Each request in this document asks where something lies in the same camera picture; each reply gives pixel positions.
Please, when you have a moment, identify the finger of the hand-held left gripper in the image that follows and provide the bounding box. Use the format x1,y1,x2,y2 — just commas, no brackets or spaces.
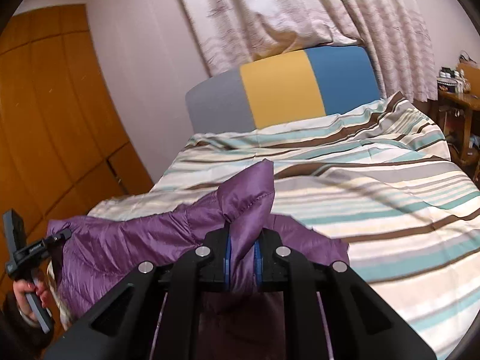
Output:
45,229,73,249

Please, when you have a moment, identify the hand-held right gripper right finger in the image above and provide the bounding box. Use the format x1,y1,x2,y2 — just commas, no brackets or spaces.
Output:
253,228,437,360

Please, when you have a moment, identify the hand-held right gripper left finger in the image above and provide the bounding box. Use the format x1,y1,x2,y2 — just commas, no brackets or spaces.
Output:
45,229,235,360

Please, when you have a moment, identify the purple quilted puffer jacket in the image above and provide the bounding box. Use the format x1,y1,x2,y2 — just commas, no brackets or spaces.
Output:
47,158,350,360

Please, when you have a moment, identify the person's left forearm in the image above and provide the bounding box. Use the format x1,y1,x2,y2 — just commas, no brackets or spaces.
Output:
0,294,54,359

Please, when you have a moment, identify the person's left hand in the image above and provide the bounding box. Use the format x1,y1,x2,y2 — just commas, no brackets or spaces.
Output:
12,279,54,324

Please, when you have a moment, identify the wooden wardrobe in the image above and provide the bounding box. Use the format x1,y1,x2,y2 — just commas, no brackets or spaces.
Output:
0,4,155,310

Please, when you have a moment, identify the striped bed blanket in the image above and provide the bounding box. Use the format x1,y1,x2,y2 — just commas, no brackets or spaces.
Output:
47,91,480,360

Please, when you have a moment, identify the grey yellow blue headboard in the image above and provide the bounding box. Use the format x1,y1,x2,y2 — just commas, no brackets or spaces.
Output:
185,45,384,135

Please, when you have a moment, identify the pale patterned curtain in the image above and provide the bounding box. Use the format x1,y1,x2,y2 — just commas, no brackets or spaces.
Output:
167,0,440,103

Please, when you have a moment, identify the wooden side table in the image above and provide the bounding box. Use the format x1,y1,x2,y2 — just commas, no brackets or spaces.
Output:
436,62,480,166

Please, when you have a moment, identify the dark patterned box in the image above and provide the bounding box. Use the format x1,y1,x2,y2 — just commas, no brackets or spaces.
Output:
438,76,459,93

